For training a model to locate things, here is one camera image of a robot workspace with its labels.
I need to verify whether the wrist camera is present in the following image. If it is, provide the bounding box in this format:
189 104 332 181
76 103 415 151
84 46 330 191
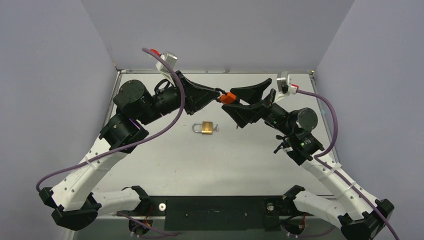
155 51 178 81
274 71 299 103

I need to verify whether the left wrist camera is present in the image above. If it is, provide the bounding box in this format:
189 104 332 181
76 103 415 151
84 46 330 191
155 51 178 81

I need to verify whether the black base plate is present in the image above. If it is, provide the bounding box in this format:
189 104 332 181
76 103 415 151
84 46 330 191
123 195 303 232

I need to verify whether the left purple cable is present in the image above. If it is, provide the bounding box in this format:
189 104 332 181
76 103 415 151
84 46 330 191
35 47 186 192

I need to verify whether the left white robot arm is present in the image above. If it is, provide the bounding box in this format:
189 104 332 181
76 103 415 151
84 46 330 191
38 71 221 231

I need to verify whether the orange black padlock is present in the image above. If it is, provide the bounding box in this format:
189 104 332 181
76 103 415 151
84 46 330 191
215 88 237 104

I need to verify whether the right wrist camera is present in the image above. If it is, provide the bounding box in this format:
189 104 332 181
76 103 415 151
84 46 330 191
274 71 299 103

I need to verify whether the brass padlock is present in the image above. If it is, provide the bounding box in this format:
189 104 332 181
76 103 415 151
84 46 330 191
191 121 214 135

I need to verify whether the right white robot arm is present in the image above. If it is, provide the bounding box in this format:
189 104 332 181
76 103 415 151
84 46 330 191
218 77 394 240

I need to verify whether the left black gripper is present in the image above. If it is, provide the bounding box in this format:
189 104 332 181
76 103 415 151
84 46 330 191
138 71 221 126

